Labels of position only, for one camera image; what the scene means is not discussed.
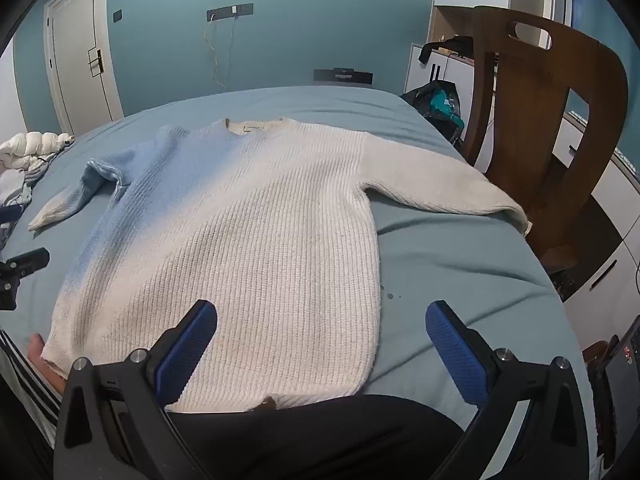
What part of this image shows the white blue knit sweater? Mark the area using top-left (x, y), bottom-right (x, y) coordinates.
top-left (30, 118), bottom-right (529, 412)

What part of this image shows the striped grey clothing pile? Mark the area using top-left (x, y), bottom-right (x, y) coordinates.
top-left (0, 169), bottom-right (32, 247)

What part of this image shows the person's left hand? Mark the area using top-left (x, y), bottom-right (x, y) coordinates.
top-left (27, 334), bottom-right (66, 394)

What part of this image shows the teal bed sheet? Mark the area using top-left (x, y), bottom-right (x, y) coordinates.
top-left (1, 86), bottom-right (596, 429)

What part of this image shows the white puffer jacket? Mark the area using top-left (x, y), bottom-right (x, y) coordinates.
top-left (0, 131), bottom-right (75, 171)

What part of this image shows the brown wooden chair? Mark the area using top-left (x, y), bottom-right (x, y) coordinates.
top-left (462, 6), bottom-right (628, 272)

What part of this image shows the black teal bag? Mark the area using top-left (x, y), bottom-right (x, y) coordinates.
top-left (401, 79), bottom-right (465, 144)

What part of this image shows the white door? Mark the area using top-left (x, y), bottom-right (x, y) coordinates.
top-left (43, 0), bottom-right (124, 136)

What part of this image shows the black garment on cabinet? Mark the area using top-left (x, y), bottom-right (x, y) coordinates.
top-left (419, 35), bottom-right (474, 65)

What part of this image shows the black box behind bed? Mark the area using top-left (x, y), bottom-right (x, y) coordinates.
top-left (314, 68), bottom-right (373, 87)

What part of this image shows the yellow cable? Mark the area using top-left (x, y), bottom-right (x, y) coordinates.
top-left (202, 13), bottom-right (229, 89)

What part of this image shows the wall socket strip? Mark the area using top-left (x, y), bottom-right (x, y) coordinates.
top-left (206, 3), bottom-right (254, 22)

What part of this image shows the white cabinet with handles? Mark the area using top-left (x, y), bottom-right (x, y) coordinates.
top-left (403, 0), bottom-right (516, 96)

